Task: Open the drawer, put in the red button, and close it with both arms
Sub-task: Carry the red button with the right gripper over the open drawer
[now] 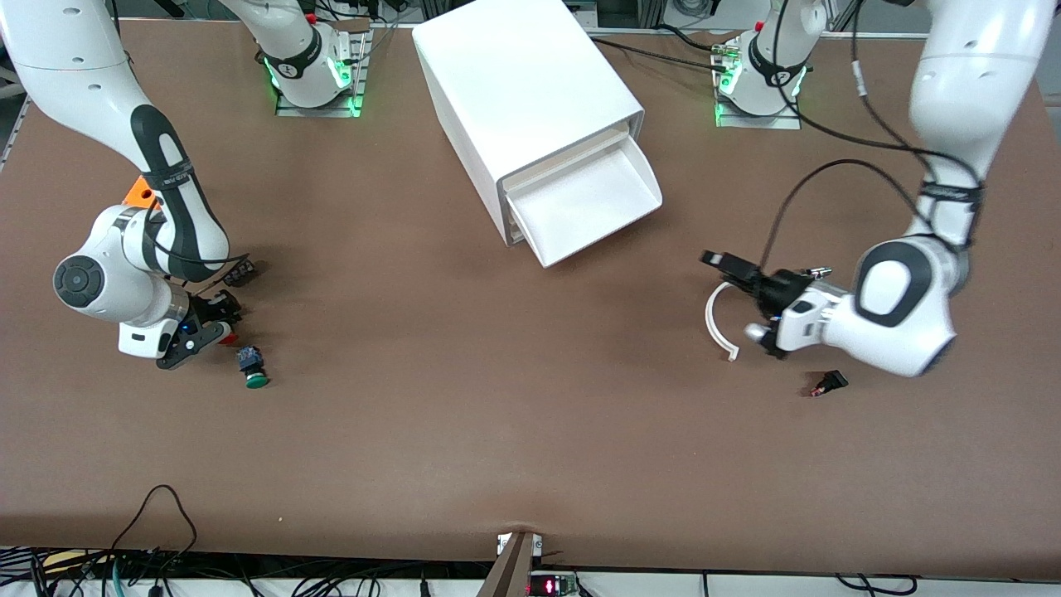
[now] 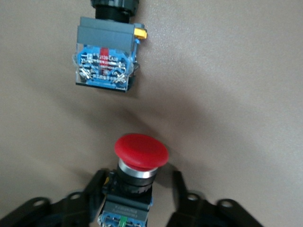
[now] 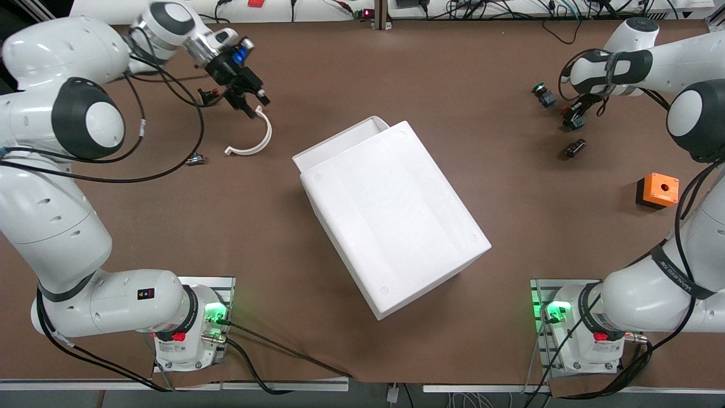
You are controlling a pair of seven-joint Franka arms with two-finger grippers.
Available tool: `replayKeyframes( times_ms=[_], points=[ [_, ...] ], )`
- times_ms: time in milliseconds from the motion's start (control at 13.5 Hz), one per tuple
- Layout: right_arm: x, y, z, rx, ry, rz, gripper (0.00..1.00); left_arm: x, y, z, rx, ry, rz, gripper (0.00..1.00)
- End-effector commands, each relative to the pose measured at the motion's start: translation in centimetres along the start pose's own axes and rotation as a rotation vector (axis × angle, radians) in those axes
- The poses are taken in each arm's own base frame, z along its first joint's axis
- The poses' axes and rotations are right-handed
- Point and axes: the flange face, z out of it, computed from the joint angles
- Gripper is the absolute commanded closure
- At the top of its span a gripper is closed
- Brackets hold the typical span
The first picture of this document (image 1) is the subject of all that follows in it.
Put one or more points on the orange button box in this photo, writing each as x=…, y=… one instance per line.
x=137, y=192

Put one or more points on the brown camera mount post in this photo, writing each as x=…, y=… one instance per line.
x=510, y=572

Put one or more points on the small black red switch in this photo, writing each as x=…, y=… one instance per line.
x=831, y=381

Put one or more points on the white curved plastic strip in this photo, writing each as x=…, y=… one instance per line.
x=709, y=325

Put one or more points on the black cylindrical component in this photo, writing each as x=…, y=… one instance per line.
x=243, y=272

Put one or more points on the green push button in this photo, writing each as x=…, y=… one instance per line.
x=255, y=380

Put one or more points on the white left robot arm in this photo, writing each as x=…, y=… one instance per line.
x=970, y=83

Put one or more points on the device with red display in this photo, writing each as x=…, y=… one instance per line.
x=551, y=586

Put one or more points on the white box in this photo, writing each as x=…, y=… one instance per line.
x=588, y=203

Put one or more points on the small metal connector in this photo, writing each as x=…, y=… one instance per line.
x=821, y=271

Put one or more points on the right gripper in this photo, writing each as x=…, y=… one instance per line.
x=214, y=308

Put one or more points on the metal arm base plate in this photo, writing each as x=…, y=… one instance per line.
x=319, y=110
x=758, y=122

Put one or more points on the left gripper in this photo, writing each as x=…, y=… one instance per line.
x=780, y=288

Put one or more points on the red push button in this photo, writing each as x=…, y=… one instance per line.
x=229, y=338

